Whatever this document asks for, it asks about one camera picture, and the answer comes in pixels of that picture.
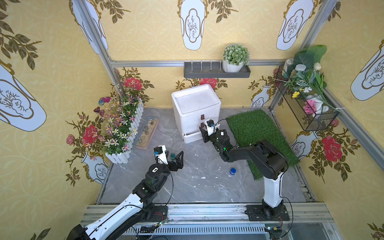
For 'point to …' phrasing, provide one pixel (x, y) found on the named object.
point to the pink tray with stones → (146, 132)
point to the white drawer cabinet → (192, 107)
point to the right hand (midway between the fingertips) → (212, 120)
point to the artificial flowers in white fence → (121, 117)
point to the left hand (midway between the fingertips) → (171, 151)
